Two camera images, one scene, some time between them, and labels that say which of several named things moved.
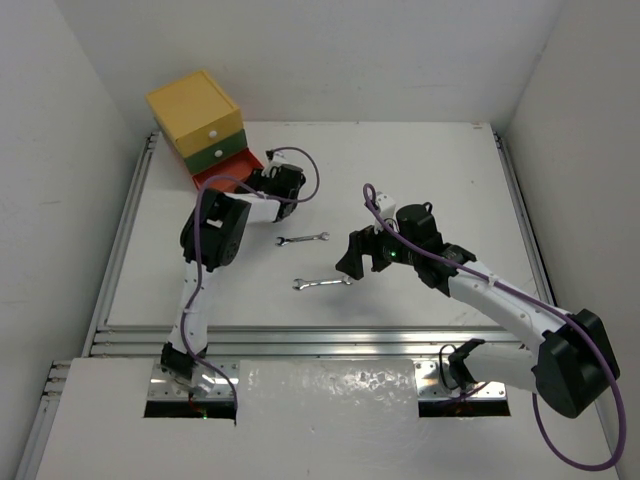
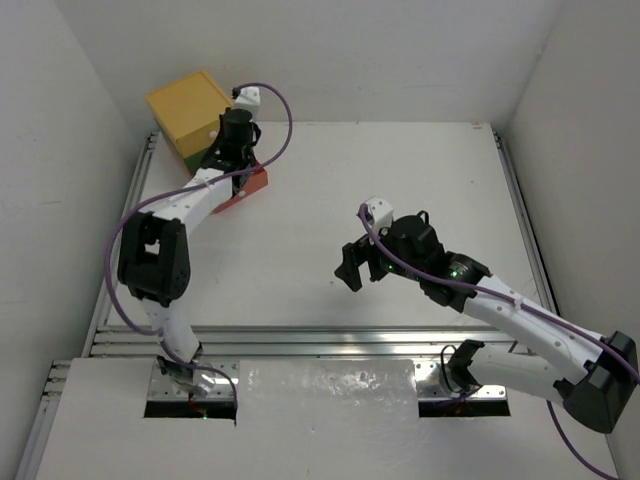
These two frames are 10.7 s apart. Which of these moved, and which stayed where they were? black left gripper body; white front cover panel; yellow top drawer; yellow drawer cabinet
Moved: black left gripper body
Stayed: yellow top drawer; yellow drawer cabinet; white front cover panel
